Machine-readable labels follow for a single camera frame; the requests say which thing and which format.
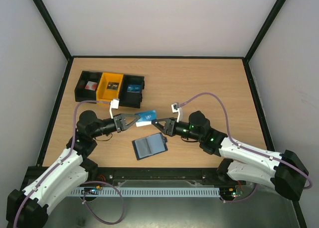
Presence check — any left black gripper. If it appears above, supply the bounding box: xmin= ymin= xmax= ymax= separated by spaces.
xmin=91 ymin=114 xmax=140 ymax=138

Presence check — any blue white credit card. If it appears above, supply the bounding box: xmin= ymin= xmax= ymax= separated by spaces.
xmin=136 ymin=110 xmax=157 ymax=127

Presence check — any blue card holder wallet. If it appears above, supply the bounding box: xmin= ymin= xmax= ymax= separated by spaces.
xmin=132 ymin=133 xmax=168 ymax=160

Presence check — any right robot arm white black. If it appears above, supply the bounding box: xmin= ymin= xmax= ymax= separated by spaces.
xmin=152 ymin=111 xmax=309 ymax=201

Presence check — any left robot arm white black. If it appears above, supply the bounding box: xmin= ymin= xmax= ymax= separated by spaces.
xmin=6 ymin=111 xmax=140 ymax=228

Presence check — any blue card in bin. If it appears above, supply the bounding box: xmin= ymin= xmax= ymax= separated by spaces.
xmin=127 ymin=84 xmax=142 ymax=93

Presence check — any black card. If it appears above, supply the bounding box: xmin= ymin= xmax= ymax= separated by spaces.
xmin=107 ymin=82 xmax=119 ymax=91

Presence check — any white red card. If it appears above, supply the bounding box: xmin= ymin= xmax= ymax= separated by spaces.
xmin=85 ymin=81 xmax=97 ymax=91

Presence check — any right black bin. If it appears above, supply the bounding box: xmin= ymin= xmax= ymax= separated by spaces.
xmin=119 ymin=74 xmax=145 ymax=109

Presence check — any black bin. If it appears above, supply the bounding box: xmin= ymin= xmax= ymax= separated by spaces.
xmin=119 ymin=74 xmax=145 ymax=109
xmin=74 ymin=71 xmax=102 ymax=102

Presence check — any yellow middle bin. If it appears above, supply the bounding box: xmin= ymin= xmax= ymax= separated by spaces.
xmin=96 ymin=72 xmax=124 ymax=102

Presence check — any left black bin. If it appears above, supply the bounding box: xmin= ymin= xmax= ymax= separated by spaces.
xmin=74 ymin=71 xmax=102 ymax=102

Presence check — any grey metal sheet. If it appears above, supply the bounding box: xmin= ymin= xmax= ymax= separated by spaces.
xmin=45 ymin=184 xmax=299 ymax=228

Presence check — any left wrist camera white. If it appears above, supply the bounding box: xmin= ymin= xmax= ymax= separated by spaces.
xmin=109 ymin=99 xmax=120 ymax=118

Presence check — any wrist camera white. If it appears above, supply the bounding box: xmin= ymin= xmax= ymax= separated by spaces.
xmin=171 ymin=103 xmax=183 ymax=122
xmin=109 ymin=99 xmax=120 ymax=118

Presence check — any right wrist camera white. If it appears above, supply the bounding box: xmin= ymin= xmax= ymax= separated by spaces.
xmin=171 ymin=103 xmax=183 ymax=122

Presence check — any black aluminium frame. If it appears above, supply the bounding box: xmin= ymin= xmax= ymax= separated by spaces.
xmin=4 ymin=0 xmax=308 ymax=228

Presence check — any light blue slotted cable duct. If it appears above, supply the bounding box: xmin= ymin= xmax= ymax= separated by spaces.
xmin=67 ymin=187 xmax=220 ymax=198

